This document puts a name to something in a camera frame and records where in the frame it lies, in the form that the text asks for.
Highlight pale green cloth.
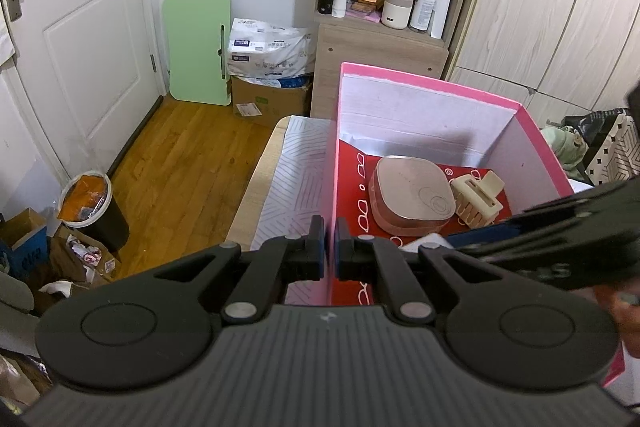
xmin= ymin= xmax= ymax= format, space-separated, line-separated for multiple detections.
xmin=541 ymin=126 xmax=590 ymax=180

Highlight white door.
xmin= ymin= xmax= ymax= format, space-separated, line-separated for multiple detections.
xmin=0 ymin=0 xmax=167 ymax=180

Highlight cream hair claw clip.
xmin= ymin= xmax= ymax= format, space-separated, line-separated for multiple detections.
xmin=449 ymin=172 xmax=504 ymax=228

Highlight brown cardboard box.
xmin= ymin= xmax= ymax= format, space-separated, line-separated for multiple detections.
xmin=230 ymin=74 xmax=314 ymax=130

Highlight black white patterned bag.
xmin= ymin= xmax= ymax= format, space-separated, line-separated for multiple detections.
xmin=560 ymin=108 xmax=640 ymax=188

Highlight beige rounded square case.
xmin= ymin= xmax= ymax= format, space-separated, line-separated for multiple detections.
xmin=369 ymin=155 xmax=457 ymax=237

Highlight pink cardboard box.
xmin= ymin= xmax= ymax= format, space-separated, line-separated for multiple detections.
xmin=325 ymin=62 xmax=626 ymax=388

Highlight light wooden wardrobe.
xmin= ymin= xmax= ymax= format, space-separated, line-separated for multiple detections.
xmin=445 ymin=0 xmax=640 ymax=115

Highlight white patterned mat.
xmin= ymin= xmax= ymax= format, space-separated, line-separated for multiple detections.
xmin=249 ymin=116 xmax=337 ymax=308

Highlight green folding board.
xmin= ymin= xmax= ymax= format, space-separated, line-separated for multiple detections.
xmin=161 ymin=0 xmax=234 ymax=108

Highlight white tissue pack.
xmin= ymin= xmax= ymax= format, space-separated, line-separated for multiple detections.
xmin=227 ymin=18 xmax=317 ymax=80

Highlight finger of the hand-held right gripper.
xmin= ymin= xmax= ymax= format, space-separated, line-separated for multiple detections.
xmin=510 ymin=179 xmax=640 ymax=233
xmin=449 ymin=227 xmax=640 ymax=294

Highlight pink flat packets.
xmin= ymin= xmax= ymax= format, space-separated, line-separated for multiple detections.
xmin=349 ymin=1 xmax=383 ymax=24

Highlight wooden shelf unit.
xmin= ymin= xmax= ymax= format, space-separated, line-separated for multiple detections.
xmin=310 ymin=0 xmax=488 ymax=120

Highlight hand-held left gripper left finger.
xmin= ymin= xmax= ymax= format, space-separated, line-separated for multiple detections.
xmin=155 ymin=214 xmax=327 ymax=326

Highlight brown paper bag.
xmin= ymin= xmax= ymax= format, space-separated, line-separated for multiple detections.
xmin=47 ymin=226 xmax=122 ymax=290

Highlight black door draft strip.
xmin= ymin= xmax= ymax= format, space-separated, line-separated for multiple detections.
xmin=106 ymin=95 xmax=165 ymax=178

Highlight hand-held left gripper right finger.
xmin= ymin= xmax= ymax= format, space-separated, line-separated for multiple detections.
xmin=334 ymin=217 xmax=502 ymax=327

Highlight white tall bottle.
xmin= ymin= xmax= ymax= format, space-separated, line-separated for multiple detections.
xmin=429 ymin=0 xmax=454 ymax=40

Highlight person's right hand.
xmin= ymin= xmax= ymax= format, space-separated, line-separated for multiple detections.
xmin=595 ymin=284 xmax=640 ymax=360

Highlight white round jar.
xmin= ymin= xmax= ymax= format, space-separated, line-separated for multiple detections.
xmin=381 ymin=0 xmax=415 ymax=28

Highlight red cap bottle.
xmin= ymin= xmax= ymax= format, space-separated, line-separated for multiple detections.
xmin=409 ymin=0 xmax=441 ymax=33

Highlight black trash bin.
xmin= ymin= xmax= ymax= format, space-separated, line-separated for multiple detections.
xmin=58 ymin=170 xmax=131 ymax=254

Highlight blue cardboard box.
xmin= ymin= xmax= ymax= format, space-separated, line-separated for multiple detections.
xmin=0 ymin=207 xmax=49 ymax=282

